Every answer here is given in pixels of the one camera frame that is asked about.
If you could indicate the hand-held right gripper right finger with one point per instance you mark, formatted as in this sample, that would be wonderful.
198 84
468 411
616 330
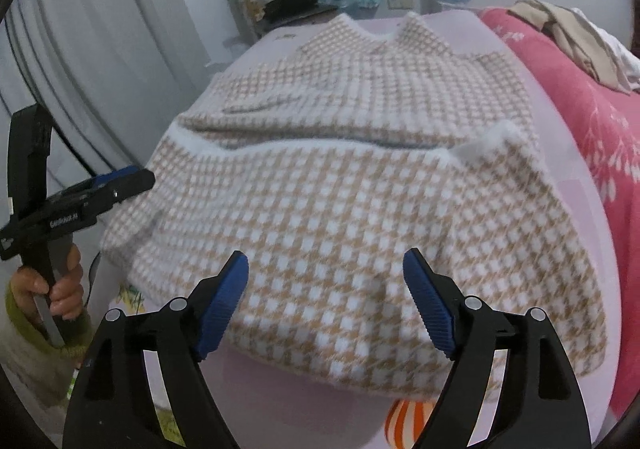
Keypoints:
430 304

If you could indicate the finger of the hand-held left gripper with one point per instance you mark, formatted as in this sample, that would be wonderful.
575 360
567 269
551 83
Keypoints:
127 186
116 175

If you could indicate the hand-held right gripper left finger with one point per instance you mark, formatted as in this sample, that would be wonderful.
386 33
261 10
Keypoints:
222 309

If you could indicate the beige white houndstooth coat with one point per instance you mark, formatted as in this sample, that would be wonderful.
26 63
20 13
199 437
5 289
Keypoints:
350 229

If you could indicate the person's left forearm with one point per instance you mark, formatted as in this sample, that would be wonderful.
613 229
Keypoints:
30 354

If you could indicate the beige clothes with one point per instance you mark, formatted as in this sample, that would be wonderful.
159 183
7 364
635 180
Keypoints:
575 39

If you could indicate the person's left hand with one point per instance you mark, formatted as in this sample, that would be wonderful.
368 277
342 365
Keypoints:
67 289

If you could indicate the yellow green printed sheet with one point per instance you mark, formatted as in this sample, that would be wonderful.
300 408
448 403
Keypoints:
127 299

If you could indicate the white curtain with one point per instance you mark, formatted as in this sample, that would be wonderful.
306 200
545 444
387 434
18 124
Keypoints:
100 54

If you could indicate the orange striped ball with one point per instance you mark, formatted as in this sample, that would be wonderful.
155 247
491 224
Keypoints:
405 424

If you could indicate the glossy lilac mat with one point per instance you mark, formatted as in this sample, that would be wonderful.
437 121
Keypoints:
300 414

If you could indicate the black cloth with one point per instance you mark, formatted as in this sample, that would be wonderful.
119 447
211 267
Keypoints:
290 4

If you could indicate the pink floral blanket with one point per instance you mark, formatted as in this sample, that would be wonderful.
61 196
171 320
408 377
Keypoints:
575 79

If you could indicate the white water dispenser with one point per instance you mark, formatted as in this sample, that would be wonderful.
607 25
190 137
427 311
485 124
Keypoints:
445 8

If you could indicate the white cloth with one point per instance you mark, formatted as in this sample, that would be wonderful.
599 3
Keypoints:
620 54

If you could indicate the wall socket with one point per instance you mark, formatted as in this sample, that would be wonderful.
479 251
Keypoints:
401 3

